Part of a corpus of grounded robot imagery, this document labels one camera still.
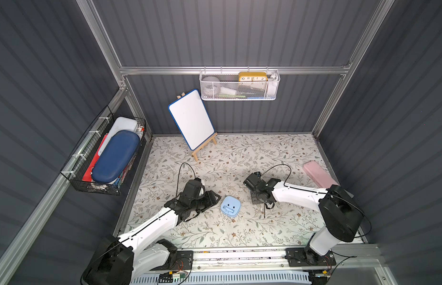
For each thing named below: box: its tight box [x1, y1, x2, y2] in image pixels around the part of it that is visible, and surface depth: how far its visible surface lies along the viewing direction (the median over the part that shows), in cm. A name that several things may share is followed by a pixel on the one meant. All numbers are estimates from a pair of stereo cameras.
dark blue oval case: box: [91, 130, 141, 183], surface depth 69 cm
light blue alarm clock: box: [220, 195, 242, 218], surface depth 87 cm
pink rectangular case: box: [302, 160, 340, 189], surface depth 101 cm
